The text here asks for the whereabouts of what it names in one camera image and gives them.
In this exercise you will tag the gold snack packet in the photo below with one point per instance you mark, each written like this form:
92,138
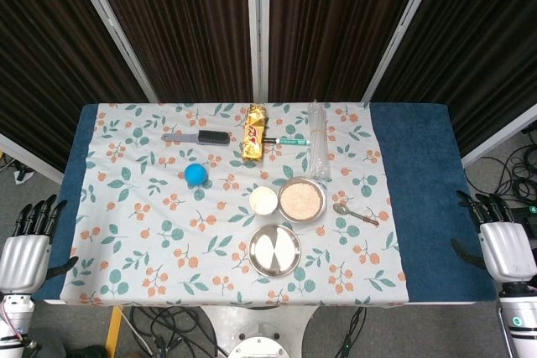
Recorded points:
253,136

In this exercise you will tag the blue ball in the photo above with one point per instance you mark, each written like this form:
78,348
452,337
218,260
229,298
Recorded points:
195,174

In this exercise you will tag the black power strip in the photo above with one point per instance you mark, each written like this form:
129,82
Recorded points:
529,213

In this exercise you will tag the dark fluted partition panel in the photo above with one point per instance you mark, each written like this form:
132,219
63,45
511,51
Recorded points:
482,39
42,60
180,27
331,27

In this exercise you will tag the floral tablecloth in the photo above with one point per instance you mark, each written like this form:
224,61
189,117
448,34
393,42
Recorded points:
159,224

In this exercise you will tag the green marker pen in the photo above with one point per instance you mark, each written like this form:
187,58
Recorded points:
293,141

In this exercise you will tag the steel plate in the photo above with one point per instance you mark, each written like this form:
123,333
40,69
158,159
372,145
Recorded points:
274,251

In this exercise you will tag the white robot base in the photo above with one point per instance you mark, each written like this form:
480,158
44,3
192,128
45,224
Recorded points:
260,333

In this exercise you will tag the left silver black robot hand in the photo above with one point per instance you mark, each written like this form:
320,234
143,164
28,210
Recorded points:
21,257

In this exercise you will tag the metal bowl of grain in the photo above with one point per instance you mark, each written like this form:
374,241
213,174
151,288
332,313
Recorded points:
301,199

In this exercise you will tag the blue table cloth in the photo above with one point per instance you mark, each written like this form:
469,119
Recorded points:
419,165

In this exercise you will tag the metal spoon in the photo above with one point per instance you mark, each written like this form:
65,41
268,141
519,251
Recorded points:
340,208

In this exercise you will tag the white paper cup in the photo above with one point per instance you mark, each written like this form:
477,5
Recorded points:
263,199

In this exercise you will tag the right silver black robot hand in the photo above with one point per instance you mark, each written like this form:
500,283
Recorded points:
509,251

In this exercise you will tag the clear plastic tube bundle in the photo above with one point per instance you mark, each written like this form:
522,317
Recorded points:
319,152

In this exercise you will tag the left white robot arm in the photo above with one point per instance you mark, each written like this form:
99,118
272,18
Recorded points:
12,312

